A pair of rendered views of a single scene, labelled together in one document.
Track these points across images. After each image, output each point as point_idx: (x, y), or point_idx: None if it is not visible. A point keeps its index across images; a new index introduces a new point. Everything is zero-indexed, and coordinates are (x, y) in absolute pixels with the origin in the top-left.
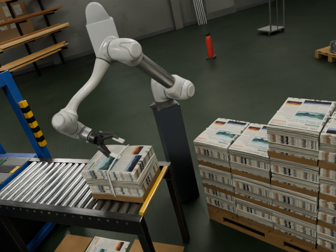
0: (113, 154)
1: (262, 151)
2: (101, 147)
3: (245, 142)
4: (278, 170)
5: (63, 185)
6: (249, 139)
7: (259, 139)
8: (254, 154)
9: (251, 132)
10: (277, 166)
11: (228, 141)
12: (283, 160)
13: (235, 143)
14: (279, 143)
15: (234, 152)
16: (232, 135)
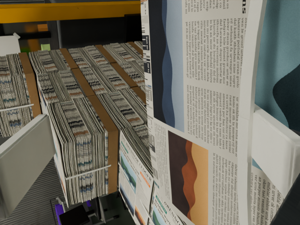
0: (272, 157)
1: (124, 145)
2: None
3: (140, 184)
4: (134, 118)
5: None
6: (138, 190)
7: (131, 180)
8: (130, 143)
9: (140, 210)
10: (128, 120)
11: (155, 202)
12: (112, 117)
13: (148, 190)
14: (85, 126)
15: (152, 168)
16: (155, 220)
